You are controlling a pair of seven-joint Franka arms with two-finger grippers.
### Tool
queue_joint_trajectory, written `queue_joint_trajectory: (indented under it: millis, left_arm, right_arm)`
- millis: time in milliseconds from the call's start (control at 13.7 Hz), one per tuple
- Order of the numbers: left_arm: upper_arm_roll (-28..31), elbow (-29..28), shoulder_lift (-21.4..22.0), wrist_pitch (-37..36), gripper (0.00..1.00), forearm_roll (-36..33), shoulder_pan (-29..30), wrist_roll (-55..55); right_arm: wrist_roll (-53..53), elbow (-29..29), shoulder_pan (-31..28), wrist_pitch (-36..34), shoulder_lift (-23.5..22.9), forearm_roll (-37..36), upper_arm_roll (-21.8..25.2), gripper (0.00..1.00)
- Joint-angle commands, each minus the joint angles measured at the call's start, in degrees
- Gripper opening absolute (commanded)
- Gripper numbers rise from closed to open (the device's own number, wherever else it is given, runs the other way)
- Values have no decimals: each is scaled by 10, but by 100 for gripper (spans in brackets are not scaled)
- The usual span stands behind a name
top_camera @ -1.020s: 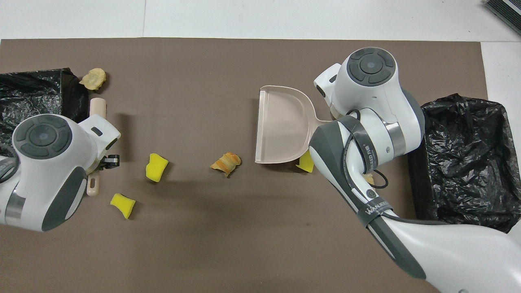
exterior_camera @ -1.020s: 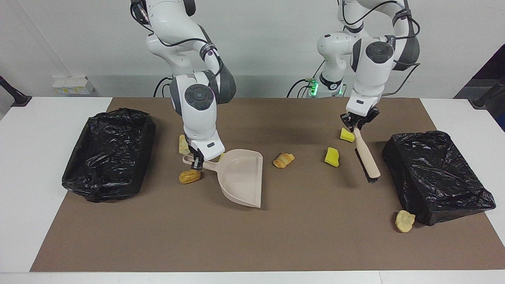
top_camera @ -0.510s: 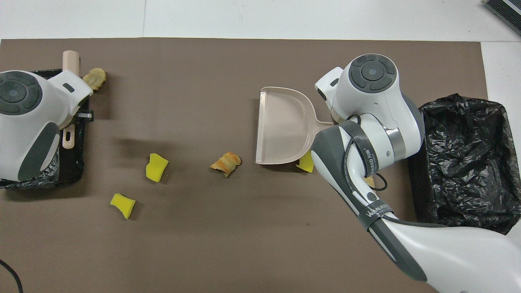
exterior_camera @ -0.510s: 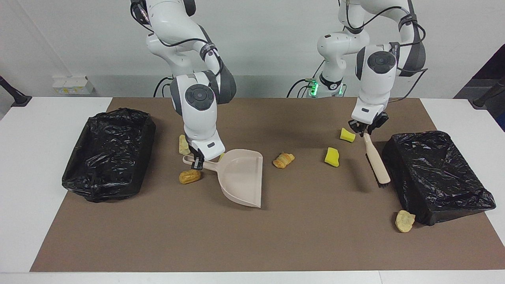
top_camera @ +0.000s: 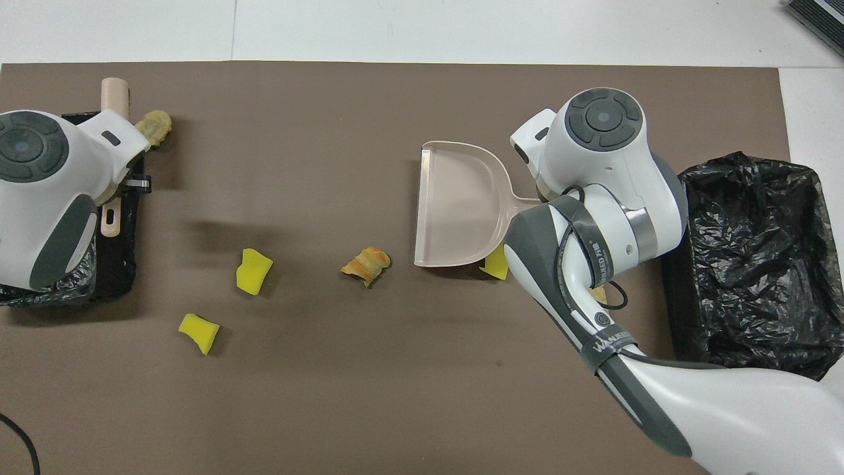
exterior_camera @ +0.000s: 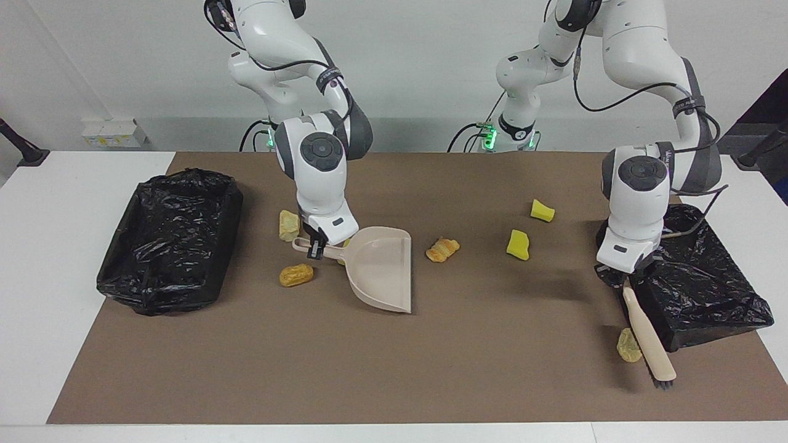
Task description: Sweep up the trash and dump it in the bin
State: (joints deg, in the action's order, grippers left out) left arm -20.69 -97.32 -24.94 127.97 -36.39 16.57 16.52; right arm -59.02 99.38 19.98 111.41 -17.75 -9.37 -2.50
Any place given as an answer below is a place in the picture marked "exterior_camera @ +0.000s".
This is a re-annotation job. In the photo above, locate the pale bread chunk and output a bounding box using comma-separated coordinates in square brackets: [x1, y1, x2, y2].
[278, 210, 302, 242]

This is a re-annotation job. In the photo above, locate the brown bread roll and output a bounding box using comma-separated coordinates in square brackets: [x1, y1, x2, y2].
[279, 264, 315, 288]

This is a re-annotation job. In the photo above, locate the beige hand brush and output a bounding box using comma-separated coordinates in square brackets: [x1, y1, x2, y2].
[623, 284, 677, 392]

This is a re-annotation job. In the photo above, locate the pale flaky pastry piece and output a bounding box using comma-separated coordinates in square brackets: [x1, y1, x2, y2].
[617, 328, 644, 363]

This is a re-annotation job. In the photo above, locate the beige plastic dustpan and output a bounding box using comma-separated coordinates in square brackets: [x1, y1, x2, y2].
[292, 226, 412, 314]

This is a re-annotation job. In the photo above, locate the toy croissant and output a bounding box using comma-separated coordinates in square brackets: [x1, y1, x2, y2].
[425, 237, 460, 263]

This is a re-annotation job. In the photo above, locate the black bag-lined bin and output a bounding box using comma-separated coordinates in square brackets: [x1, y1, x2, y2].
[595, 204, 775, 353]
[97, 169, 244, 316]

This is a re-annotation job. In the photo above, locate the brown table mat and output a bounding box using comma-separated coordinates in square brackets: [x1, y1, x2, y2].
[47, 152, 788, 425]

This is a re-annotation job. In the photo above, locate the black base cable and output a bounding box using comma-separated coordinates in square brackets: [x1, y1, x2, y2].
[239, 120, 271, 153]
[448, 92, 512, 153]

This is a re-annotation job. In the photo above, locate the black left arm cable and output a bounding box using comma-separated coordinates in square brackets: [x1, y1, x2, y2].
[571, 34, 731, 239]

